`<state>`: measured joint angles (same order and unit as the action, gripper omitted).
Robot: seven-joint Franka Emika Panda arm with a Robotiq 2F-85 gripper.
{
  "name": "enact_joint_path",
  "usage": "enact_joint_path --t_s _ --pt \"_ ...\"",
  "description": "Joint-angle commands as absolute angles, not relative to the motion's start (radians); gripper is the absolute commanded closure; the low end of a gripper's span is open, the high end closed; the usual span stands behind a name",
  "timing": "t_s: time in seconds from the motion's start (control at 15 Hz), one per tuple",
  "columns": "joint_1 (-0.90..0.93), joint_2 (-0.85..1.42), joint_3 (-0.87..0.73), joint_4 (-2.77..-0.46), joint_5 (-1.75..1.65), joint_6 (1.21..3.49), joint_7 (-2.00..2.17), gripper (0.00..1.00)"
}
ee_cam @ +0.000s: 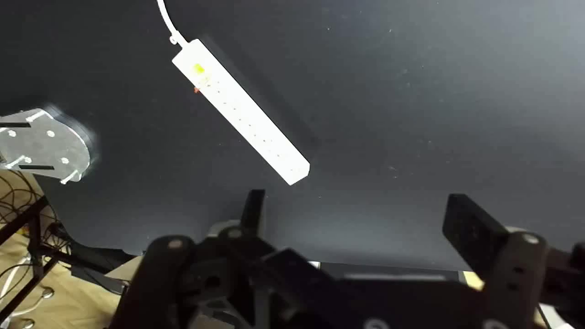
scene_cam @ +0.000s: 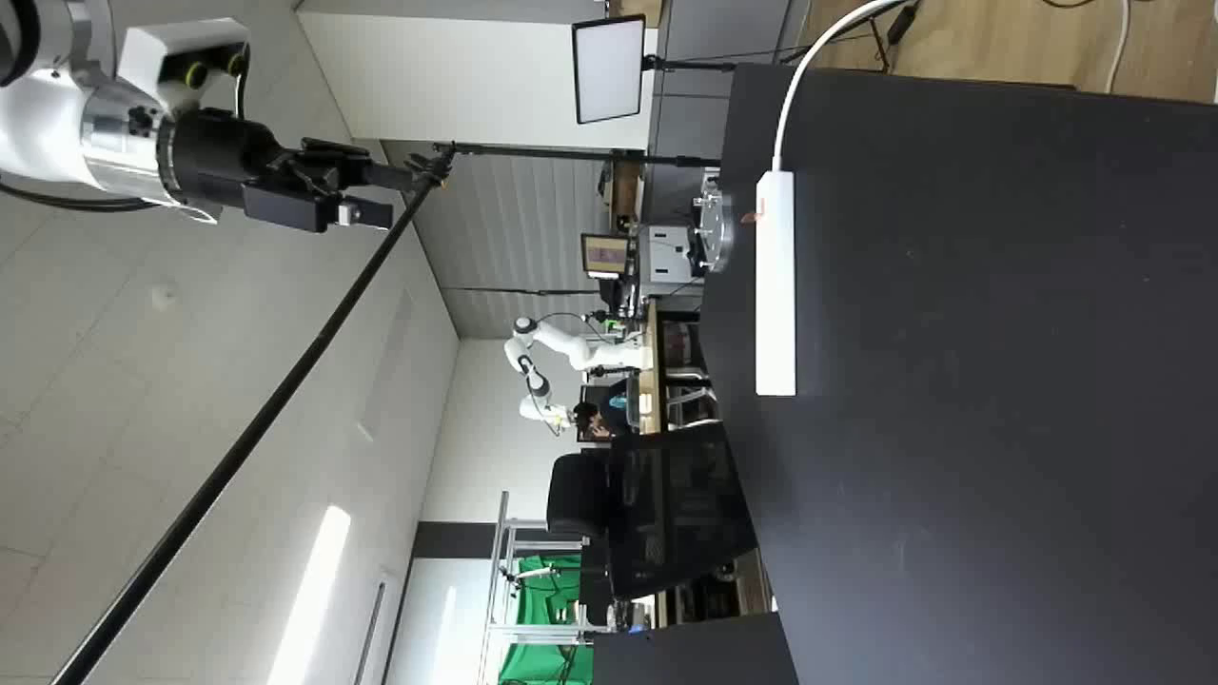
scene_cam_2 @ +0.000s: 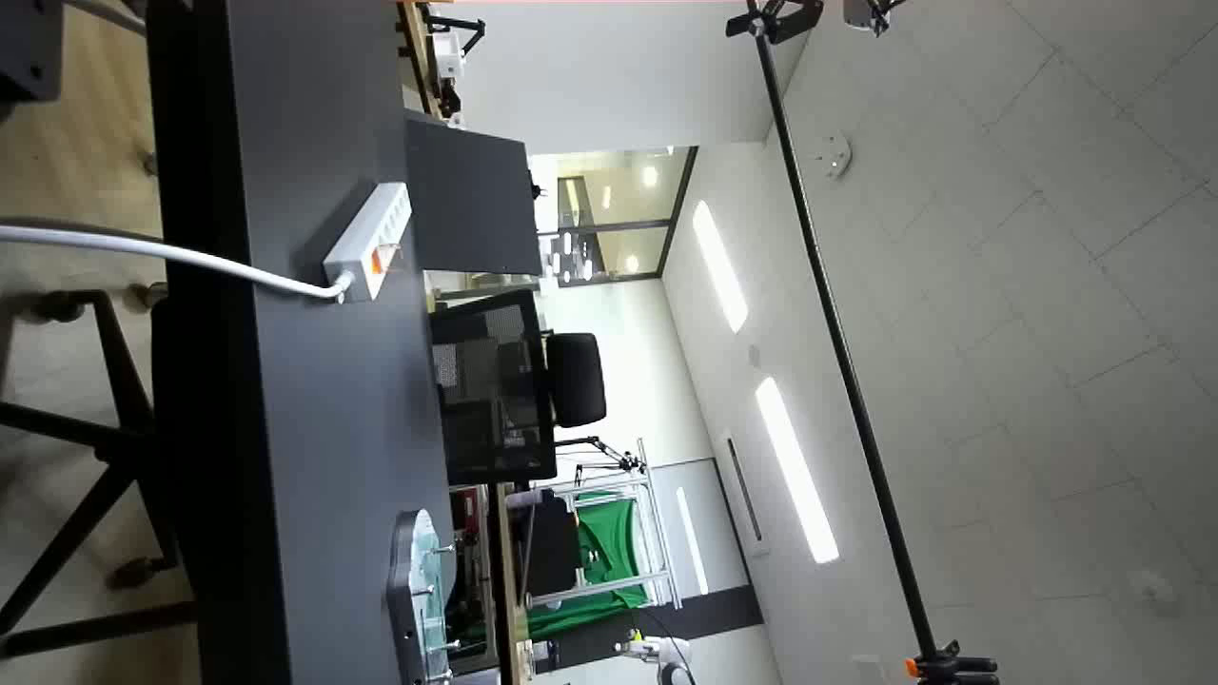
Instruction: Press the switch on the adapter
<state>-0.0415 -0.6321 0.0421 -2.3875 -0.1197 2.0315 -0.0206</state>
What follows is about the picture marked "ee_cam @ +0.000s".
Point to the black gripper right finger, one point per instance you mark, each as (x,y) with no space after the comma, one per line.
(511,274)

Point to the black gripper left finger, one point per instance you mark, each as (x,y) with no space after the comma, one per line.
(182,285)

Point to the white power strip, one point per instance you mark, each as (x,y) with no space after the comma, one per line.
(243,112)

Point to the black metal stand frame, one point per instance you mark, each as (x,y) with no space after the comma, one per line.
(34,243)

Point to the gray metal bracket plate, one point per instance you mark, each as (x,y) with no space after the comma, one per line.
(42,143)

